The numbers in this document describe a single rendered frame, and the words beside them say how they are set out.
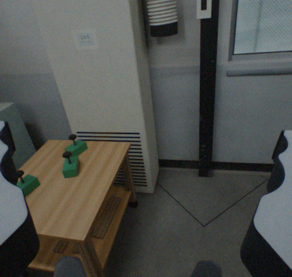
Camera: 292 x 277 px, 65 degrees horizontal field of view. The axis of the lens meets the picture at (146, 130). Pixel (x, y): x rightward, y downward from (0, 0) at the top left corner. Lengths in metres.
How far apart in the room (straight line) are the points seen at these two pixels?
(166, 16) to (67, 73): 0.63
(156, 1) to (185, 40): 0.32
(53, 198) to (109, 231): 0.40
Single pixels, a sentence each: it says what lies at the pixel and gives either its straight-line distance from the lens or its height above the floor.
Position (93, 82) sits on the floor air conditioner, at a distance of 1.40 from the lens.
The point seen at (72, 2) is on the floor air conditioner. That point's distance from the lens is 1.34.
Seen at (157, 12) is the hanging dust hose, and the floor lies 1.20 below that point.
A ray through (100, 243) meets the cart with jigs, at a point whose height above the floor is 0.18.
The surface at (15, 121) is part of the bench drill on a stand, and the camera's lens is 1.97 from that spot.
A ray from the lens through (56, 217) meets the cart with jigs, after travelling 1.10.
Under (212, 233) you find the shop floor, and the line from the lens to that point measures 1.59.
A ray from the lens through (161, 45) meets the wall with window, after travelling 1.54.
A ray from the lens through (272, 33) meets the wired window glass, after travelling 1.64.
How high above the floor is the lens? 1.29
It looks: 31 degrees down
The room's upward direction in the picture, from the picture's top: 7 degrees counter-clockwise
